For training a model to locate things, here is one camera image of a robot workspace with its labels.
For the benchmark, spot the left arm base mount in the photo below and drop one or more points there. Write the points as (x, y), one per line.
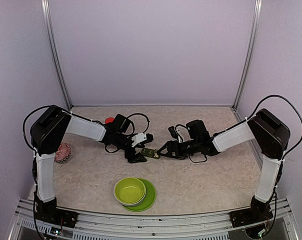
(49, 212)

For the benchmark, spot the green plate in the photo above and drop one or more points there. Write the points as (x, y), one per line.
(148, 200)

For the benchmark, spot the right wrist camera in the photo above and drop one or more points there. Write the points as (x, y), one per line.
(175, 134)

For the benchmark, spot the right aluminium frame post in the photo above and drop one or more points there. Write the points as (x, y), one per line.
(249, 53)

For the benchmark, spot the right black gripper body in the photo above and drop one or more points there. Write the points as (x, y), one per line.
(183, 152)

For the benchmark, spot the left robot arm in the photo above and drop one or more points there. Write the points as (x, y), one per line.
(48, 132)

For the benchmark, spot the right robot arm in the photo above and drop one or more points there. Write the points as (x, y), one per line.
(270, 133)

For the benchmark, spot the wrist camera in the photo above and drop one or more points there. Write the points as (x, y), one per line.
(175, 134)
(140, 139)

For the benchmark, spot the green bowl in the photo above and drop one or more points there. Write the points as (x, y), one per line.
(129, 191)

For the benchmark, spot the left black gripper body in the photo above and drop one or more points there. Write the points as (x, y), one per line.
(119, 143)

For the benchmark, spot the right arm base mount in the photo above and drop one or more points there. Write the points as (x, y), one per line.
(257, 212)

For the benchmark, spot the aluminium frame post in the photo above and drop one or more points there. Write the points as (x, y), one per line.
(249, 53)
(45, 5)

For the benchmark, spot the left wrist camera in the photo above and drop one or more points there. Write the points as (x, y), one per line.
(140, 139)

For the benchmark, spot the front aluminium rail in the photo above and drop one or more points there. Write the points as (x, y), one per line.
(106, 226)

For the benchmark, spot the red pill bottle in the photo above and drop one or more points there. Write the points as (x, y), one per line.
(109, 120)

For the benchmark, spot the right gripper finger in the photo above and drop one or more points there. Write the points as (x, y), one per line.
(165, 155)
(167, 146)

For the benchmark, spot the left aluminium frame post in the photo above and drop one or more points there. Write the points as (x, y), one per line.
(45, 5)

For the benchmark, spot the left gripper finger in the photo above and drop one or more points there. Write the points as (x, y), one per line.
(137, 159)
(135, 153)

